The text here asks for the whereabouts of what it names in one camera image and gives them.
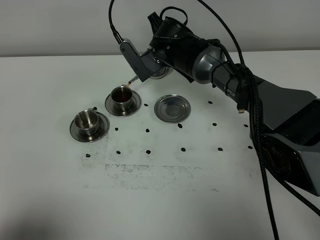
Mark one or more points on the far stainless steel teacup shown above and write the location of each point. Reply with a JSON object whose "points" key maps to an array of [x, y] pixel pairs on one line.
{"points": [[122, 97]]}

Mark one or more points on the near stainless steel teacup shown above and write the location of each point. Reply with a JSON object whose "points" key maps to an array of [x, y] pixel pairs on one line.
{"points": [[87, 121]]}

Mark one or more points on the stainless steel teacup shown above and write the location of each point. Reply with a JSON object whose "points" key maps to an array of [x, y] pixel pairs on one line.
{"points": [[122, 97], [87, 121]]}

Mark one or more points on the stainless steel saucer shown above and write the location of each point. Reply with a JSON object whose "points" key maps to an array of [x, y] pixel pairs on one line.
{"points": [[113, 110], [104, 125]]}

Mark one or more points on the stainless steel teapot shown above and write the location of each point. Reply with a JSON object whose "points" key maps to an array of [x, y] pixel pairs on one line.
{"points": [[161, 71]]}

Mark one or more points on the steel saucer under teapot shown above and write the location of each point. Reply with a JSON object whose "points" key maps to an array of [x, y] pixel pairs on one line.
{"points": [[172, 108]]}

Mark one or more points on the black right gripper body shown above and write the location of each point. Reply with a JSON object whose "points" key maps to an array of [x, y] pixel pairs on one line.
{"points": [[175, 44]]}

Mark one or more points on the near stainless steel saucer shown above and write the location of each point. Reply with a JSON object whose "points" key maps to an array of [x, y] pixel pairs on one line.
{"points": [[104, 125]]}

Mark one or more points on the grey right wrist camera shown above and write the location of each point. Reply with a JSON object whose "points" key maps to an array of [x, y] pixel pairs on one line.
{"points": [[142, 65]]}

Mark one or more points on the far stainless steel saucer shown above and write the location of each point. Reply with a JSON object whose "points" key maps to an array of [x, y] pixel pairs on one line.
{"points": [[113, 110]]}

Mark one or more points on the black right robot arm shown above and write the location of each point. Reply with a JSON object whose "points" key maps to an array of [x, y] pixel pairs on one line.
{"points": [[287, 121]]}

